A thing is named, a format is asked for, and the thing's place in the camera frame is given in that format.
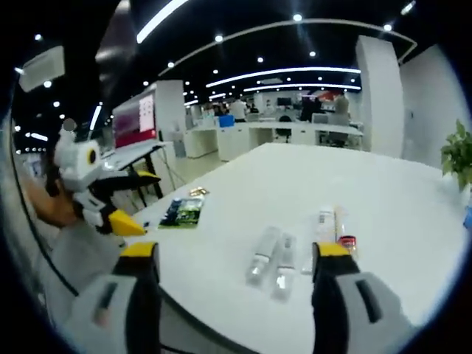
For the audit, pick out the blue object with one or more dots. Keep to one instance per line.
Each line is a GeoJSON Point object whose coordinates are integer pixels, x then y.
{"type": "Point", "coordinates": [468, 217]}

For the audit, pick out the clear slim skincare tube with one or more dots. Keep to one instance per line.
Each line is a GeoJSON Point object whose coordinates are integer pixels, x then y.
{"type": "Point", "coordinates": [344, 221]}

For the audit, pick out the row of white office desks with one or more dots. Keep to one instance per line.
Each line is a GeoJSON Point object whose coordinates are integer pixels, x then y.
{"type": "Point", "coordinates": [265, 134]}

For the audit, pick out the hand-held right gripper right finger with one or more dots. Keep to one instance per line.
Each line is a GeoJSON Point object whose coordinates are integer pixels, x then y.
{"type": "Point", "coordinates": [354, 317]}

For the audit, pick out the green printed packet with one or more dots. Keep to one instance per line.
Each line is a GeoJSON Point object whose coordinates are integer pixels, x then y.
{"type": "Point", "coordinates": [181, 214]}

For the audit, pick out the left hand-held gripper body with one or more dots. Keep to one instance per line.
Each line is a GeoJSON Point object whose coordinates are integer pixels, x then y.
{"type": "Point", "coordinates": [79, 166]}

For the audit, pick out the desk with black legs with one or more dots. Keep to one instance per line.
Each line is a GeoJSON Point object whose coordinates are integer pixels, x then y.
{"type": "Point", "coordinates": [147, 162]}

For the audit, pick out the black office chair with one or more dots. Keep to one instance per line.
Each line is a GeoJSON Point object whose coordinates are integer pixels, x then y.
{"type": "Point", "coordinates": [283, 129]}

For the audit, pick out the green potted plant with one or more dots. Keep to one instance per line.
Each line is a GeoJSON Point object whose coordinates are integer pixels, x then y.
{"type": "Point", "coordinates": [459, 155]}

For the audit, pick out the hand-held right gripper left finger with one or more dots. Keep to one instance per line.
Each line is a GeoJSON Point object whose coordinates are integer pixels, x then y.
{"type": "Point", "coordinates": [110, 317]}

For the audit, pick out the white skincare tube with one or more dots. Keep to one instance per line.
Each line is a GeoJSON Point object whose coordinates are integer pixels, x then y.
{"type": "Point", "coordinates": [319, 239]}

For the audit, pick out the blue storage box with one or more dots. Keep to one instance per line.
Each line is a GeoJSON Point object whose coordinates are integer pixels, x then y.
{"type": "Point", "coordinates": [226, 121]}

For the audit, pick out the small gold items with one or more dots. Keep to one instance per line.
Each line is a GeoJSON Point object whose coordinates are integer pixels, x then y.
{"type": "Point", "coordinates": [199, 191]}

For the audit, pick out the clear skincare bottle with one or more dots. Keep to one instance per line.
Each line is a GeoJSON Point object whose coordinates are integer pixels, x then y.
{"type": "Point", "coordinates": [284, 267]}
{"type": "Point", "coordinates": [262, 258]}

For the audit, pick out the large display screen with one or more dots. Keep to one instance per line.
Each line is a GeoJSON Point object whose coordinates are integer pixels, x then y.
{"type": "Point", "coordinates": [134, 119]}

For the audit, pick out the person's grey clothing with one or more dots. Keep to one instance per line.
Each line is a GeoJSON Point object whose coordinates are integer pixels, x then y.
{"type": "Point", "coordinates": [81, 265]}

